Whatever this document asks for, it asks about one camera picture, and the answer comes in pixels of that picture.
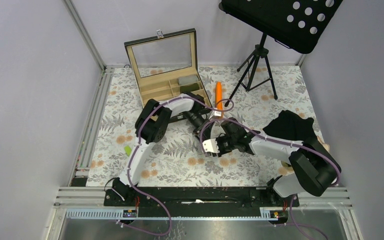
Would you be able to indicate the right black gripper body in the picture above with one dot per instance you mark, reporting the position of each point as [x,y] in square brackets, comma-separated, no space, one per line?
[226,144]

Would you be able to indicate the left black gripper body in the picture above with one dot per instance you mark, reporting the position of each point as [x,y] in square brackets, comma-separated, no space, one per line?
[197,131]

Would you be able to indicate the grey striped underwear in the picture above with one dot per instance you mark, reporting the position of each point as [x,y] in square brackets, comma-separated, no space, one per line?
[201,137]

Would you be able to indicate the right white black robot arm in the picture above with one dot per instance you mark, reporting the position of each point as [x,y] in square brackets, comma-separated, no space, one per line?
[289,140]

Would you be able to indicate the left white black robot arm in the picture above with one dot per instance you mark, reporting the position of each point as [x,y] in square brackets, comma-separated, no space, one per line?
[150,128]

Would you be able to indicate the orange cylinder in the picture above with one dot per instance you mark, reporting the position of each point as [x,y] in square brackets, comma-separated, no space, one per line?
[218,95]

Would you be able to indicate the dark green rolled cloth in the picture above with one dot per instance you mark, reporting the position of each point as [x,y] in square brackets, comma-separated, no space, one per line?
[189,88]

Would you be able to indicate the floral tablecloth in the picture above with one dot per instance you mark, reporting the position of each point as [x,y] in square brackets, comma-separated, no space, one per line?
[176,160]

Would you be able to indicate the grey rolled cloth in box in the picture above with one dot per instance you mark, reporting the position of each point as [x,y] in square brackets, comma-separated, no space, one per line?
[187,80]

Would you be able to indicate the black clothing pile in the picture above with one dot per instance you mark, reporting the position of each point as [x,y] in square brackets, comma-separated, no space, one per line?
[290,126]

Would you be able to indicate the green clip upper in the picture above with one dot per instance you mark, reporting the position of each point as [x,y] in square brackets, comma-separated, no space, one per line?
[127,150]

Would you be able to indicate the wooden compartment box glass lid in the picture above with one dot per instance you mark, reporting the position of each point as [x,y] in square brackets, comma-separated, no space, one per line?
[158,61]

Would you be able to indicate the beige garment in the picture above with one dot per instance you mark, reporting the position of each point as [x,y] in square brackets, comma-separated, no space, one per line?
[326,145]

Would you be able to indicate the black music stand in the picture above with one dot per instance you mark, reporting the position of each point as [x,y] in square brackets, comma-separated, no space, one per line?
[295,24]

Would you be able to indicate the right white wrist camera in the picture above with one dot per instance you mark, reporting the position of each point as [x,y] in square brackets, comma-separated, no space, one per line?
[210,147]

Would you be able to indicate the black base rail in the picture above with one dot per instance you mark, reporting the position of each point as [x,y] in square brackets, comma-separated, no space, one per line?
[196,202]

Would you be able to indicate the aluminium frame rails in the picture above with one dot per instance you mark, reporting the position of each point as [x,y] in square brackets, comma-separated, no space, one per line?
[77,194]

